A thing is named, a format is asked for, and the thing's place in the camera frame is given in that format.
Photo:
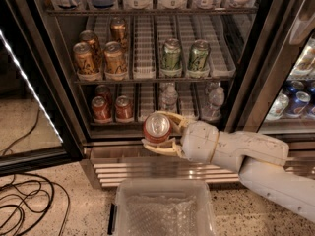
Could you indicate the orange soda can far back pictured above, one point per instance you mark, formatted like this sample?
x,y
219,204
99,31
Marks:
x,y
118,29

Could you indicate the closed fridge glass door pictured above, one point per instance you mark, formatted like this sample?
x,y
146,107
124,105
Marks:
x,y
265,50

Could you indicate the green soda can left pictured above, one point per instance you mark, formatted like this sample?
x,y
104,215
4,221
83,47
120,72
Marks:
x,y
171,58

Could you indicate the clear plastic bin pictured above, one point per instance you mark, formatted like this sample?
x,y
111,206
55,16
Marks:
x,y
163,207

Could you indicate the green soda can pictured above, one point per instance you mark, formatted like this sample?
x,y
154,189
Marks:
x,y
198,58
171,58

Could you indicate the orange soda can back left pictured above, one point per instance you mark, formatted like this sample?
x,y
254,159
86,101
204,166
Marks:
x,y
91,39

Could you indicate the orange soda can front right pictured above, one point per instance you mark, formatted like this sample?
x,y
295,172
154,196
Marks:
x,y
114,58

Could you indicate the red coke can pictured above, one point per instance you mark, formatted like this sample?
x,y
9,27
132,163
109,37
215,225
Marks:
x,y
157,128
123,109
103,93
101,110

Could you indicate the clear water bottle right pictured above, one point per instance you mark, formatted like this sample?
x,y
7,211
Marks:
x,y
214,100

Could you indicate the orange soda can front left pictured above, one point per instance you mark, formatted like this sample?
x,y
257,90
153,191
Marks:
x,y
84,58

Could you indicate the clear water bottle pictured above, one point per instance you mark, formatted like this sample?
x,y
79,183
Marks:
x,y
214,100
168,99

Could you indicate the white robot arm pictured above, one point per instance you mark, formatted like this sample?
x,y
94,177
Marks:
x,y
257,159

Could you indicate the silver can behind glass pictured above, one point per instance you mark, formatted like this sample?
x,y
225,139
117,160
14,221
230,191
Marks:
x,y
278,107

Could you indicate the open fridge glass door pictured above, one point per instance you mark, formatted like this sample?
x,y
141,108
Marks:
x,y
39,124

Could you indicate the green soda can right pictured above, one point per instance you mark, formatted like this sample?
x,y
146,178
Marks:
x,y
198,58

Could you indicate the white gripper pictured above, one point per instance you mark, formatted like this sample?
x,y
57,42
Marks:
x,y
199,141

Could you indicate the orange soda can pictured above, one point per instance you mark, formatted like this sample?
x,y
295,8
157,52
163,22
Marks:
x,y
118,29
84,58
91,39
114,58

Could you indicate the blue can behind glass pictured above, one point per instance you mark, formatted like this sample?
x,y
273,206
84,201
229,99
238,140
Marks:
x,y
297,104

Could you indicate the clear water bottle left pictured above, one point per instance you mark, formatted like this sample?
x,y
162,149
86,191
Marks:
x,y
168,99

